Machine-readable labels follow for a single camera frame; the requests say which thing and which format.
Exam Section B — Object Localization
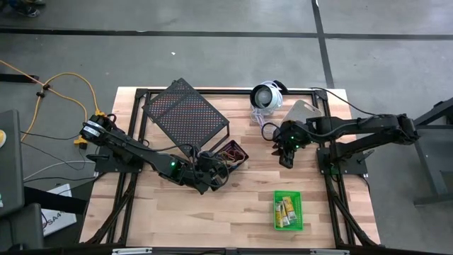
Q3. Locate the white cardboard box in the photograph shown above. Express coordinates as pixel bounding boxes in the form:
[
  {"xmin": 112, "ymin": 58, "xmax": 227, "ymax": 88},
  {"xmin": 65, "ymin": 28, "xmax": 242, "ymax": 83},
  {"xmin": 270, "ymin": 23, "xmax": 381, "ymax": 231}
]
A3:
[{"xmin": 42, "ymin": 183, "xmax": 77, "ymax": 237}]

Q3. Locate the white lamp cable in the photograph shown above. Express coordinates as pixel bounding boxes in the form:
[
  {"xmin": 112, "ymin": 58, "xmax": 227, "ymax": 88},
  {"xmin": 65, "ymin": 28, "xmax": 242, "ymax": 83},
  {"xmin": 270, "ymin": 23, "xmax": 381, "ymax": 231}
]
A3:
[{"xmin": 250, "ymin": 106, "xmax": 282, "ymax": 134}]

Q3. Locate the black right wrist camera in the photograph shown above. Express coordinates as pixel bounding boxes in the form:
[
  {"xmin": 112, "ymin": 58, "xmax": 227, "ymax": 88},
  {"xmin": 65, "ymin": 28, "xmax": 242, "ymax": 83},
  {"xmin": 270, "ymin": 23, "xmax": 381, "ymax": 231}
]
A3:
[{"xmin": 278, "ymin": 154, "xmax": 297, "ymax": 169}]

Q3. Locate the person's shoe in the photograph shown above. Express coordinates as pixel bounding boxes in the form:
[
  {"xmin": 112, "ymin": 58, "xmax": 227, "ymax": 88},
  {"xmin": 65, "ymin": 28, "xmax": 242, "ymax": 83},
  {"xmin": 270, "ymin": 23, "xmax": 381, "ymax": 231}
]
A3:
[{"xmin": 8, "ymin": 0, "xmax": 47, "ymax": 18}]

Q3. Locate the black left camera cable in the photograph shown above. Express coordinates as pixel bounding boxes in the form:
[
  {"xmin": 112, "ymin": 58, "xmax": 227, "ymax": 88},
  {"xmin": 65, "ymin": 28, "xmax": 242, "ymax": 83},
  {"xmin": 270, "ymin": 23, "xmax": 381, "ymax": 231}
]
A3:
[{"xmin": 207, "ymin": 161, "xmax": 231, "ymax": 188}]

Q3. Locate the green plastic basket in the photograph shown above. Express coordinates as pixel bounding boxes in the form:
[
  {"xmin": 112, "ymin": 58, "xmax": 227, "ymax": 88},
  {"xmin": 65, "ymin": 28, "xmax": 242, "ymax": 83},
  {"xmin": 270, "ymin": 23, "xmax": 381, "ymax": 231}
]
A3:
[{"xmin": 273, "ymin": 190, "xmax": 304, "ymax": 232}]

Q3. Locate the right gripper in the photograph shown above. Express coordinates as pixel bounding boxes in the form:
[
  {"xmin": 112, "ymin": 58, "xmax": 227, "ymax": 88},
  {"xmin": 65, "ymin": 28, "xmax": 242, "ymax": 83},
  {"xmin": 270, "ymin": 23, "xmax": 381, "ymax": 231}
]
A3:
[{"xmin": 271, "ymin": 136, "xmax": 302, "ymax": 157}]

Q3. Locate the white plastic bin with handle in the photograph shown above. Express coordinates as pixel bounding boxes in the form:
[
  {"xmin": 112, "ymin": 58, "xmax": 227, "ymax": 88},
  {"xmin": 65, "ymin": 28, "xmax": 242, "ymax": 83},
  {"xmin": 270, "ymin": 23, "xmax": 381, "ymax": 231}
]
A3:
[{"xmin": 281, "ymin": 99, "xmax": 323, "ymax": 125}]

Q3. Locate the black aluminium table frame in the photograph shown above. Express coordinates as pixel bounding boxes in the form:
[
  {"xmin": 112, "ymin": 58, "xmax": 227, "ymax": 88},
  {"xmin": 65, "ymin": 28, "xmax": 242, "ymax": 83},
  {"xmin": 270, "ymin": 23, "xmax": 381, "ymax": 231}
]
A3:
[{"xmin": 83, "ymin": 87, "xmax": 382, "ymax": 249}]

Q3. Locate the black right camera cable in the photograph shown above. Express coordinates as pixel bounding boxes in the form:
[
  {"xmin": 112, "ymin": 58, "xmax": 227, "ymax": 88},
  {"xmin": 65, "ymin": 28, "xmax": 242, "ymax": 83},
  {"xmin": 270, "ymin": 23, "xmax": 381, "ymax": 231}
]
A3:
[{"xmin": 260, "ymin": 122, "xmax": 284, "ymax": 142}]

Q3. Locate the white floor cable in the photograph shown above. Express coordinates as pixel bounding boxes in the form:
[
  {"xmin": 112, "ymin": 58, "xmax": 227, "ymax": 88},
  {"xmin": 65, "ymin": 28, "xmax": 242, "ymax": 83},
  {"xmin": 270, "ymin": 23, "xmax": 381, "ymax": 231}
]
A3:
[{"xmin": 21, "ymin": 160, "xmax": 96, "ymax": 181}]

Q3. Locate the silver aluminium bracket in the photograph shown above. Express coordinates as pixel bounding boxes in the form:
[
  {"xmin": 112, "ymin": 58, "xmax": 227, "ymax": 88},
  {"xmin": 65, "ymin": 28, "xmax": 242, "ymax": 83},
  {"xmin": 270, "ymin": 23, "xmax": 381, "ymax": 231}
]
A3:
[
  {"xmin": 112, "ymin": 247, "xmax": 153, "ymax": 255},
  {"xmin": 310, "ymin": 249, "xmax": 350, "ymax": 255}
]

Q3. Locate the black perforated metal shelf riser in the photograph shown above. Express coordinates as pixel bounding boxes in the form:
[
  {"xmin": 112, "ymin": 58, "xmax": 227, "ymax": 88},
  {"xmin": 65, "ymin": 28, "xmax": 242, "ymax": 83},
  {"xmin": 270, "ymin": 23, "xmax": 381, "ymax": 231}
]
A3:
[{"xmin": 142, "ymin": 77, "xmax": 231, "ymax": 159}]

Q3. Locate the black metal stand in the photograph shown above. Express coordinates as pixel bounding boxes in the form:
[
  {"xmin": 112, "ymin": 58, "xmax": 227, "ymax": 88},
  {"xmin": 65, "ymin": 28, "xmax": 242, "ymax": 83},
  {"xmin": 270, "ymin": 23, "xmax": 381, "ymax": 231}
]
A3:
[{"xmin": 410, "ymin": 98, "xmax": 453, "ymax": 206}]

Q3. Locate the black plastic mesh basket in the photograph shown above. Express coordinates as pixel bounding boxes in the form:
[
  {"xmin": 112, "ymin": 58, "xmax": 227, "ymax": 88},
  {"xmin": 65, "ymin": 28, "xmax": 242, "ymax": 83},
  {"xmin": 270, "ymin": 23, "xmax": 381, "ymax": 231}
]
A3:
[{"xmin": 208, "ymin": 140, "xmax": 250, "ymax": 174}]

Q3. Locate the black camera cable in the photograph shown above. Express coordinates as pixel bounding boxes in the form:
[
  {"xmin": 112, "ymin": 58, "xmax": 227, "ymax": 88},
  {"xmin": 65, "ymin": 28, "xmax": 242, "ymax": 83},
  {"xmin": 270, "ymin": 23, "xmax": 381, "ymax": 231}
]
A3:
[
  {"xmin": 207, "ymin": 161, "xmax": 231, "ymax": 188},
  {"xmin": 260, "ymin": 122, "xmax": 284, "ymax": 142}
]

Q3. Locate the yellow extension cable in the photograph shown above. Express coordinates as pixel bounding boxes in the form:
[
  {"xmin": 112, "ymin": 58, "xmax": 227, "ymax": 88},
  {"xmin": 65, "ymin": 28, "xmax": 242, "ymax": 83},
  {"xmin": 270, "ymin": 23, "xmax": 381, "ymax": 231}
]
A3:
[{"xmin": 0, "ymin": 59, "xmax": 106, "ymax": 149}]

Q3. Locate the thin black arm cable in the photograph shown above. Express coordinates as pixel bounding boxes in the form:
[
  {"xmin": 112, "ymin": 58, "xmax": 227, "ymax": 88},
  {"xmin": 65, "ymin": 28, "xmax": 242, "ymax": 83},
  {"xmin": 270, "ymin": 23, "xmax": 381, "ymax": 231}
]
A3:
[{"xmin": 309, "ymin": 86, "xmax": 376, "ymax": 116}]

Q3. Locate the white mug with cable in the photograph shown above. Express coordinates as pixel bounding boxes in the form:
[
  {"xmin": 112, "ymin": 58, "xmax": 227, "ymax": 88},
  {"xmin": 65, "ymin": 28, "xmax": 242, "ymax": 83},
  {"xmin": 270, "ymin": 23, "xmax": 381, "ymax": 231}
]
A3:
[{"xmin": 249, "ymin": 80, "xmax": 289, "ymax": 116}]

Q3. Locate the dark grey side table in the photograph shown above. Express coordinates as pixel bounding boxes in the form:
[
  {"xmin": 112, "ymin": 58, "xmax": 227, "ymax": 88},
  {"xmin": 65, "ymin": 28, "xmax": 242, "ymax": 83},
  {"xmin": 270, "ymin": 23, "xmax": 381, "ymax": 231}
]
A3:
[{"xmin": 0, "ymin": 109, "xmax": 25, "ymax": 217}]

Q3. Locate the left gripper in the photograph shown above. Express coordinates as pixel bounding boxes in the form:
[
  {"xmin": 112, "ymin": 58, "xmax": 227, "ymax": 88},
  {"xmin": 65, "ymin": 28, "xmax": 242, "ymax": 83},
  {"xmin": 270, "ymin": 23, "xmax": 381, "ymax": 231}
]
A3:
[{"xmin": 193, "ymin": 150, "xmax": 233, "ymax": 194}]

